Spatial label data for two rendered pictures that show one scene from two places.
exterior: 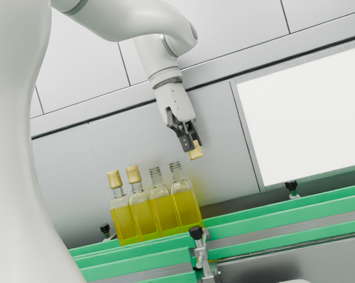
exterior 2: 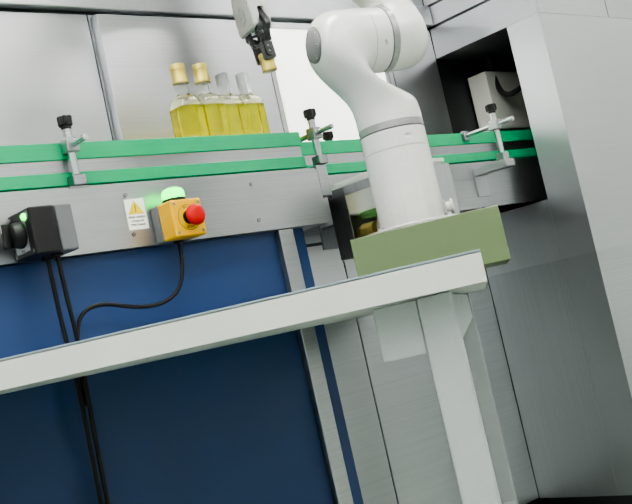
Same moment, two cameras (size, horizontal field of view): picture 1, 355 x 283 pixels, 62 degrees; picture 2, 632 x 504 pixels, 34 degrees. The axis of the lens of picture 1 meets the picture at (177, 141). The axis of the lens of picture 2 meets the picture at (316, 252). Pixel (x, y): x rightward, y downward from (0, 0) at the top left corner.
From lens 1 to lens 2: 2.10 m
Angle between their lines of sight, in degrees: 53
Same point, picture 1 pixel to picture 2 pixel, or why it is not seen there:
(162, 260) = (278, 140)
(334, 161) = (347, 134)
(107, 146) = (124, 50)
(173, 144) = not seen: hidden behind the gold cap
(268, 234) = (332, 160)
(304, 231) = (358, 161)
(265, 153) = (292, 110)
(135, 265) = (254, 140)
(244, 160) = (273, 112)
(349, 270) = not seen: hidden behind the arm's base
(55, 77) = not seen: outside the picture
